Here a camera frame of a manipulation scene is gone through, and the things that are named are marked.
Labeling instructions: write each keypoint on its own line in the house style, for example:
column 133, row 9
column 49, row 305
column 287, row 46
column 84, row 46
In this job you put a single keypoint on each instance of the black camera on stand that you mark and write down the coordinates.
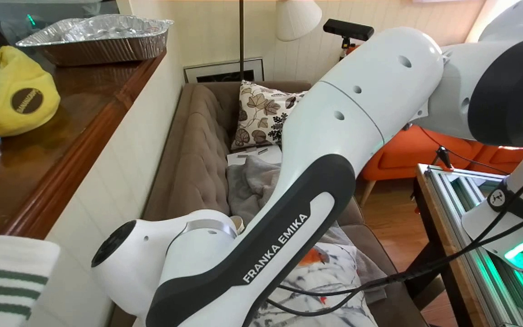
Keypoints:
column 347, row 27

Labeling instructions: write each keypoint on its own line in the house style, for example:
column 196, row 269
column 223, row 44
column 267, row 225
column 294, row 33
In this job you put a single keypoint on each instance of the brown tufted sofa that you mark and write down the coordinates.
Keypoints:
column 189, row 151

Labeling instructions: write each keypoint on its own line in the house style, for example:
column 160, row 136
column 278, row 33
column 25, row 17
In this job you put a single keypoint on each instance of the table with aluminium frame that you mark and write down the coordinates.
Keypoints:
column 454, row 242

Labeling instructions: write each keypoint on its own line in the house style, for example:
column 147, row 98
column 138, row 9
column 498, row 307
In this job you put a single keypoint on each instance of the white green striped towel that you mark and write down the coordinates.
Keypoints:
column 0, row 278

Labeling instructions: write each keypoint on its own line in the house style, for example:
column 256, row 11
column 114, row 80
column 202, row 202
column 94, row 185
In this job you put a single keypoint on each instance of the black lamp pole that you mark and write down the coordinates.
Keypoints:
column 242, row 36

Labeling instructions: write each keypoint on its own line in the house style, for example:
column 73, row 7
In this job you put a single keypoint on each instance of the white pillow with blue branches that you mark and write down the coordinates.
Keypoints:
column 316, row 291

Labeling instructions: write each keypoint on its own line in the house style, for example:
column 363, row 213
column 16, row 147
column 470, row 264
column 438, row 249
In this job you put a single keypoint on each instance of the white paper cup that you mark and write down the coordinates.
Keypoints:
column 236, row 222

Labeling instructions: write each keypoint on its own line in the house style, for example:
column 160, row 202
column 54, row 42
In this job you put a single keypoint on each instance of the grey blanket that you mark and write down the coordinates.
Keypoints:
column 249, row 175

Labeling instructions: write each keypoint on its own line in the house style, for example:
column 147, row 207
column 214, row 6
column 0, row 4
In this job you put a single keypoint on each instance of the aluminium foil tray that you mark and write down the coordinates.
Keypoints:
column 91, row 36

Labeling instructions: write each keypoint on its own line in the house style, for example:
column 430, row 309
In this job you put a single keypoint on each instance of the white lamp shade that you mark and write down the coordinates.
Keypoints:
column 298, row 18

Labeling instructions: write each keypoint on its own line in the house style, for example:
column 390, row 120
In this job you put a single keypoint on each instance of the orange armchair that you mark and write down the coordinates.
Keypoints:
column 407, row 155

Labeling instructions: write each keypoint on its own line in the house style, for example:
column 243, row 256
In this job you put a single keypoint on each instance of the brown leaf print cushion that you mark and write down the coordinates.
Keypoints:
column 261, row 115

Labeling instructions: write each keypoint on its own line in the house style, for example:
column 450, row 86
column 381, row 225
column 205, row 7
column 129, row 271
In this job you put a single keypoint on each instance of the brown wooden counter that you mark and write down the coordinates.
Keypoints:
column 62, row 151

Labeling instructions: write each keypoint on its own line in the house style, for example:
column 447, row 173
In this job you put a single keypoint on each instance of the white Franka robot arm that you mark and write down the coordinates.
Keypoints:
column 334, row 133

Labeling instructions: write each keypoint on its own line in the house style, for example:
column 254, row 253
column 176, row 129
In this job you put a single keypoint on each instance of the yellow cloth bag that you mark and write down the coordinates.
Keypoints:
column 7, row 91

